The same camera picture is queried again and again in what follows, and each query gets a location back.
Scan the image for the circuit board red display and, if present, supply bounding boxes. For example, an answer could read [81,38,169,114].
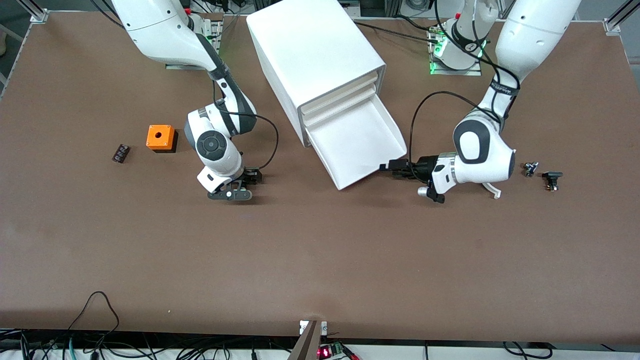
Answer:
[319,342,359,360]

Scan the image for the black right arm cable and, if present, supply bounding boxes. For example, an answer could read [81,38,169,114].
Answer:
[212,75,280,171]

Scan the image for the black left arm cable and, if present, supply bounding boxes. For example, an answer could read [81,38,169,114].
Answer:
[406,0,522,166]

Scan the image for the black cable across table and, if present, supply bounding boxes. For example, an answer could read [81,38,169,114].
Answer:
[352,21,442,44]

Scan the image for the white drawer with deep tray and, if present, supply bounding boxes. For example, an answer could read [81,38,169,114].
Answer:
[306,92,408,192]

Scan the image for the white drawer thin beige edge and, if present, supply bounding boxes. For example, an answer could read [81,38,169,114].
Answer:
[299,71,378,115]

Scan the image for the aluminium frame profile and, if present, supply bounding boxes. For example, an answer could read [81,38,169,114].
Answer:
[17,0,49,24]
[602,0,640,36]

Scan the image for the black curled cable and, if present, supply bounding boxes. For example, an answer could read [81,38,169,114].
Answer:
[502,341,553,360]

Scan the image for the black switch part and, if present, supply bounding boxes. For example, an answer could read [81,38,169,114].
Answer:
[542,171,564,192]

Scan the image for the white drawer cabinet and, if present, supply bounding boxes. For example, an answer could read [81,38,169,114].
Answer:
[246,0,387,148]

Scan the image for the tangled black cable bundle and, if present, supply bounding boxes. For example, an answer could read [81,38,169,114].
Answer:
[0,327,301,360]

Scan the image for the grey metal mount bar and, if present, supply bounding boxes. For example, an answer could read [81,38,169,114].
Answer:
[287,321,321,360]

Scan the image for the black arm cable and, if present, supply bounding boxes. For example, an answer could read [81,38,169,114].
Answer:
[406,0,522,166]
[212,75,280,171]

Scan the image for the orange box black base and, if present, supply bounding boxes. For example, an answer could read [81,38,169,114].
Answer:
[146,124,179,154]

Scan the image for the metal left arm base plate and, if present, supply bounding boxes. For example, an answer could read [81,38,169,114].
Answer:
[427,25,483,77]

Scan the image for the thin black looped cable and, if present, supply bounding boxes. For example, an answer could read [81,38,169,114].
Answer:
[67,291,121,335]

